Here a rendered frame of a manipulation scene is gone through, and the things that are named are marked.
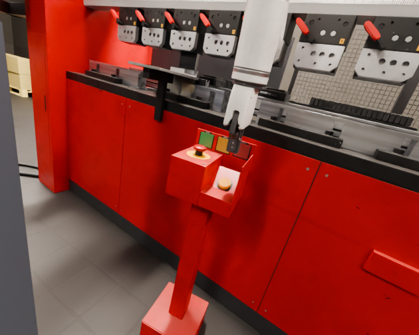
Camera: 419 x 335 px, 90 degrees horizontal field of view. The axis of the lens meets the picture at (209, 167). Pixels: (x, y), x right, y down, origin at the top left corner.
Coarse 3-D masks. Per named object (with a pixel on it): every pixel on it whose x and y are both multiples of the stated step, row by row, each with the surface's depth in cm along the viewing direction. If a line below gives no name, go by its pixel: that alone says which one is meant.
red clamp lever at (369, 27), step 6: (366, 24) 61; (372, 24) 61; (366, 30) 62; (372, 30) 61; (372, 36) 61; (378, 36) 60; (378, 42) 61; (384, 42) 60; (378, 48) 62; (384, 48) 60
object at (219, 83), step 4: (200, 76) 123; (204, 76) 121; (208, 76) 121; (212, 76) 120; (216, 76) 119; (212, 80) 119; (216, 80) 118; (220, 80) 122; (212, 84) 120; (216, 84) 120; (220, 84) 123; (224, 84) 127
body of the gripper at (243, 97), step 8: (240, 88) 46; (248, 88) 46; (256, 88) 47; (232, 96) 47; (240, 96) 46; (248, 96) 46; (256, 96) 50; (232, 104) 48; (240, 104) 47; (248, 104) 47; (232, 112) 48; (240, 112) 47; (248, 112) 49; (224, 120) 50; (240, 120) 48; (248, 120) 52; (240, 128) 49
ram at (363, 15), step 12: (84, 0) 129; (96, 0) 123; (108, 0) 118; (120, 0) 114; (132, 0) 110; (204, 12) 93; (288, 12) 74; (300, 12) 72; (312, 12) 71; (324, 12) 69; (336, 12) 67; (348, 12) 66; (360, 12) 64; (372, 12) 63; (384, 12) 62; (396, 12) 60; (408, 12) 59; (360, 24) 70
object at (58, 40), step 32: (32, 0) 121; (64, 0) 122; (32, 32) 128; (64, 32) 127; (96, 32) 142; (32, 64) 136; (64, 64) 133; (128, 64) 169; (32, 96) 145; (64, 96) 140; (64, 128) 147; (64, 160) 154
